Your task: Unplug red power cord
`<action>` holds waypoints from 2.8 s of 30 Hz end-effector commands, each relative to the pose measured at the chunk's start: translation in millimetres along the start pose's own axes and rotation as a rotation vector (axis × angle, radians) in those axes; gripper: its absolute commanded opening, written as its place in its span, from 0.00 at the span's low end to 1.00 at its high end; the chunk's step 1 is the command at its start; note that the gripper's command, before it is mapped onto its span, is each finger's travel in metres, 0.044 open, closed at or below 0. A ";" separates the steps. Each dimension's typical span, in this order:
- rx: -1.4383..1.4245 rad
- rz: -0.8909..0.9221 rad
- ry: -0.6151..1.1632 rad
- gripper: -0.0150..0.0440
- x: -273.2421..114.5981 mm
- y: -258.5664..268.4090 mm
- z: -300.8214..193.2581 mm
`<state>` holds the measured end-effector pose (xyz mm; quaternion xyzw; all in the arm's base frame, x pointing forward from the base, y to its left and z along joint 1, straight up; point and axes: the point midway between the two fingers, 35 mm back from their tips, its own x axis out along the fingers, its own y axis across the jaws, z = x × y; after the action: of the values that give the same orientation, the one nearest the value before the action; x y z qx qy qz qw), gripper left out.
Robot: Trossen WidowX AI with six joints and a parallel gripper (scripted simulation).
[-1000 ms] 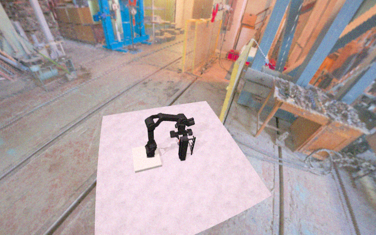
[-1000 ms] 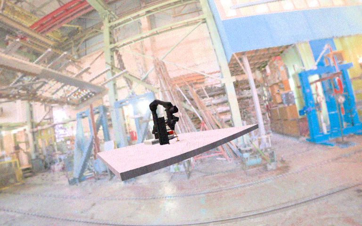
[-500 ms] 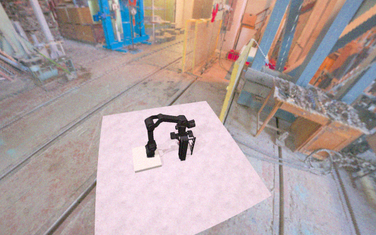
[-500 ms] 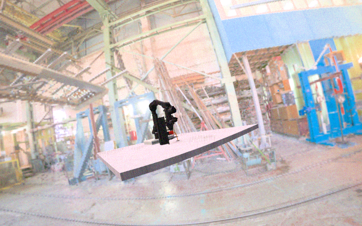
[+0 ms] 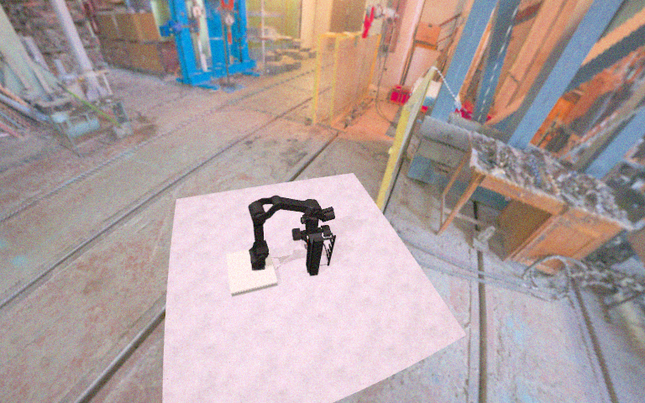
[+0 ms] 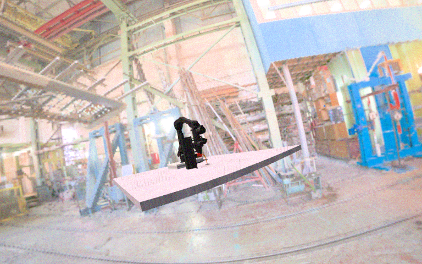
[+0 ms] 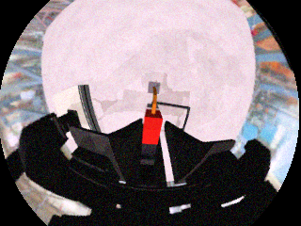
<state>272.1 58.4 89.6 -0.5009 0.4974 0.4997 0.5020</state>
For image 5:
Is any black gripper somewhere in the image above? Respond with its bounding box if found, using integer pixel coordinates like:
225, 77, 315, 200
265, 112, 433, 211
291, 225, 331, 244

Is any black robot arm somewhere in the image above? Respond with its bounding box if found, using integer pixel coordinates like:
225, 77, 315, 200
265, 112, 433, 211
249, 195, 335, 271

